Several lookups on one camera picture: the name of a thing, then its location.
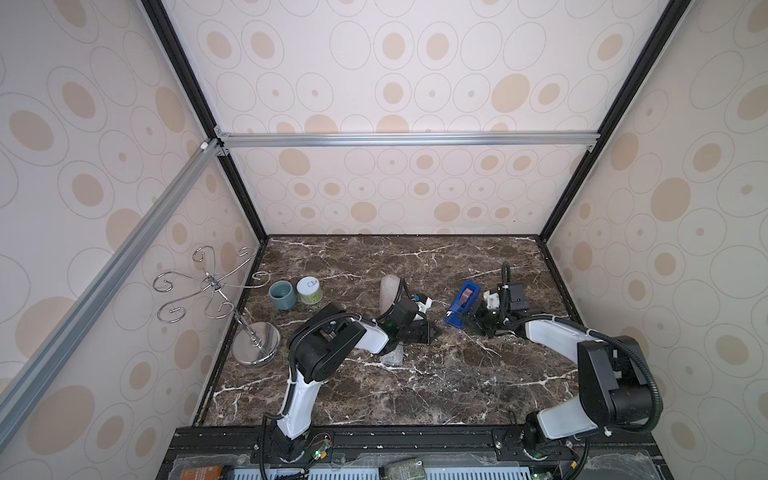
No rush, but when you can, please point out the bubble wrap sheet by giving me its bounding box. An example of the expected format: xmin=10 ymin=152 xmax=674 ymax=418
xmin=379 ymin=274 xmax=404 ymax=367

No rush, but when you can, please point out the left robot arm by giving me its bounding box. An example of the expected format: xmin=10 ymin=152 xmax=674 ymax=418
xmin=273 ymin=294 xmax=438 ymax=442

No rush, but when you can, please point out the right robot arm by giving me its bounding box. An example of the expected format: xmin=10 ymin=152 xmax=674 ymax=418
xmin=467 ymin=283 xmax=663 ymax=452

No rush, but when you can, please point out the blue tape dispenser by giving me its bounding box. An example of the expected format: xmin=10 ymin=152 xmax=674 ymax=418
xmin=444 ymin=280 xmax=482 ymax=329

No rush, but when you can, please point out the green white tin can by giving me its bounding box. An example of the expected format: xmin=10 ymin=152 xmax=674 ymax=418
xmin=296 ymin=276 xmax=323 ymax=305

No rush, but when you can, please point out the teal ceramic cup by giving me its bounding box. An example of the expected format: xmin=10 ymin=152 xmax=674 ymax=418
xmin=268 ymin=280 xmax=297 ymax=311

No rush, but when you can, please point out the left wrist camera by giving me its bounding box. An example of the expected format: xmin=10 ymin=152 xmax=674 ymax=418
xmin=412 ymin=293 xmax=433 ymax=317

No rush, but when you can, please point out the circuit board with wires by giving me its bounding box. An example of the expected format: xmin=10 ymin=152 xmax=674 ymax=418
xmin=305 ymin=432 xmax=333 ymax=462

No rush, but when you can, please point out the metal wire glass rack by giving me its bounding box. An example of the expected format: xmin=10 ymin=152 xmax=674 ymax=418
xmin=152 ymin=245 xmax=281 ymax=367

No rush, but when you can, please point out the horizontal aluminium rail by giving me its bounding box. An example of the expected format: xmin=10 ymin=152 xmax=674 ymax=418
xmin=201 ymin=130 xmax=600 ymax=152

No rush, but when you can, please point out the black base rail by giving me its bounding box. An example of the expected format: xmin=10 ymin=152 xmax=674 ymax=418
xmin=157 ymin=422 xmax=674 ymax=480

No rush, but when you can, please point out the diagonal aluminium rail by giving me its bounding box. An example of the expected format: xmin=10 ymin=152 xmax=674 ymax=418
xmin=1 ymin=138 xmax=223 ymax=449

